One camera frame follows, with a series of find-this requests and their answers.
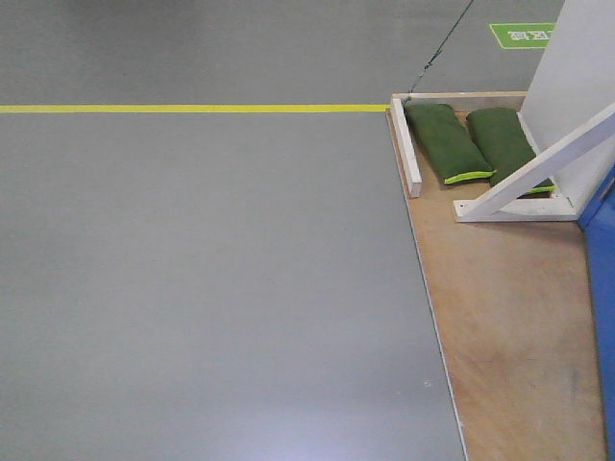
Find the blue door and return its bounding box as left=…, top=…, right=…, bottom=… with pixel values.
left=579, top=171, right=614, bottom=460

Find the right green sandbag by door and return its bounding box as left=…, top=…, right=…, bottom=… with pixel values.
left=466, top=108, right=536, bottom=187

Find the left green sandbag by door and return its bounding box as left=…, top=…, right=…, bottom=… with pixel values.
left=404, top=104, right=496, bottom=185

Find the green sandbag by door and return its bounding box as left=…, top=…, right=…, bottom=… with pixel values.
left=404, top=104, right=496, bottom=185
left=466, top=108, right=536, bottom=187

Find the white wall panel by door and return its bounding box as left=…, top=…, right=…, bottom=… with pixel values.
left=521, top=0, right=615, bottom=207

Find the near plywood base platform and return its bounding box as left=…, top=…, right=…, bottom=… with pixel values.
left=386, top=91, right=607, bottom=460

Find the white diagonal wooden brace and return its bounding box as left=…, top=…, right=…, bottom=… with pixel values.
left=454, top=105, right=614, bottom=223

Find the black guy cable by door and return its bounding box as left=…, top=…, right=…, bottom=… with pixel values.
left=406, top=0, right=478, bottom=95

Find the white short wooden rail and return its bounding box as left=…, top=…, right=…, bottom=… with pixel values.
left=390, top=94, right=423, bottom=199

